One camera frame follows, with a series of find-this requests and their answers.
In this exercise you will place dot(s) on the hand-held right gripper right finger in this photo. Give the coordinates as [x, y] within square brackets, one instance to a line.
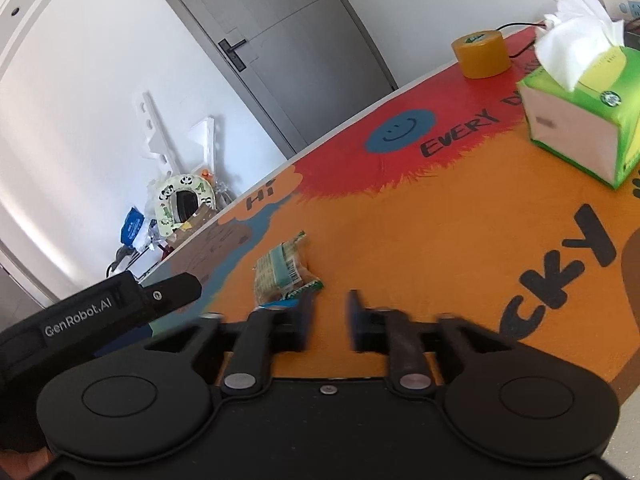
[356, 317]

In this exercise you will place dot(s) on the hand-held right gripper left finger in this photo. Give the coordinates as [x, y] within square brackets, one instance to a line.
[304, 312]

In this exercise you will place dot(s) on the yellow and teal snack packet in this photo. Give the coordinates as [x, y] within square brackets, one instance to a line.
[280, 270]

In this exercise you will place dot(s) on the person's left hand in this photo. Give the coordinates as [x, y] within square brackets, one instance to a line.
[27, 467]

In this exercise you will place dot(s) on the black metal rack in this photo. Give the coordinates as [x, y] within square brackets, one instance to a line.
[130, 260]

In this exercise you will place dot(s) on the blue and white bag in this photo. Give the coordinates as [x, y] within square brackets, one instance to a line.
[132, 227]

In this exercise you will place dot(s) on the colourful printed tablecloth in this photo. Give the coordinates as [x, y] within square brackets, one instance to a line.
[425, 220]

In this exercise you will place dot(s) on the taped brown cardboard box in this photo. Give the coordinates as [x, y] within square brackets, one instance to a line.
[192, 225]

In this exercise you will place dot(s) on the panda print toilet seat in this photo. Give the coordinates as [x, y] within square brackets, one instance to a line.
[165, 200]

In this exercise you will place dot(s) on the short white foam piece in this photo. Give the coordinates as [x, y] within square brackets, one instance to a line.
[206, 142]

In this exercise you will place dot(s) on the tall white foam board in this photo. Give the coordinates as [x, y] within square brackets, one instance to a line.
[152, 130]

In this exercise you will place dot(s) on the grey door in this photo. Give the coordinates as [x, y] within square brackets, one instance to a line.
[290, 35]

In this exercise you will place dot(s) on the yellow tape roll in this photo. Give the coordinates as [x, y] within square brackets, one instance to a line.
[482, 55]

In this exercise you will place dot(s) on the green tissue box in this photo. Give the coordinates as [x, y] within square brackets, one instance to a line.
[580, 130]

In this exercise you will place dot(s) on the white tissue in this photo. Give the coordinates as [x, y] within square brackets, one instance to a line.
[575, 45]

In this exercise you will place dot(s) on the white power strip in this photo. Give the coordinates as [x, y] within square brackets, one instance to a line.
[622, 6]

